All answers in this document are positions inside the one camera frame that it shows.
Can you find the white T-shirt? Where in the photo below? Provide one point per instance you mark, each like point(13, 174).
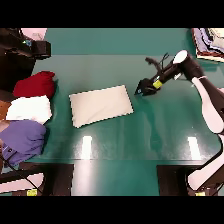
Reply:
point(100, 106)

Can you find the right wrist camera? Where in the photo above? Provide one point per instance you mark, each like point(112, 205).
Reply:
point(152, 61)

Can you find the heap of clothes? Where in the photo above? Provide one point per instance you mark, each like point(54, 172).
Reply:
point(209, 43)

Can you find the white garment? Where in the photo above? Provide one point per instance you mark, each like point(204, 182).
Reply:
point(30, 109)

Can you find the purple garment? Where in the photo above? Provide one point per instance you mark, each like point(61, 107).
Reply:
point(21, 138)

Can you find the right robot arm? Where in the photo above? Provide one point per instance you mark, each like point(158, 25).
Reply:
point(188, 67)

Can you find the red garment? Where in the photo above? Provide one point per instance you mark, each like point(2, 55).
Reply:
point(35, 85)

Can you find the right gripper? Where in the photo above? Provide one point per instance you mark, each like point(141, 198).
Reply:
point(149, 87)

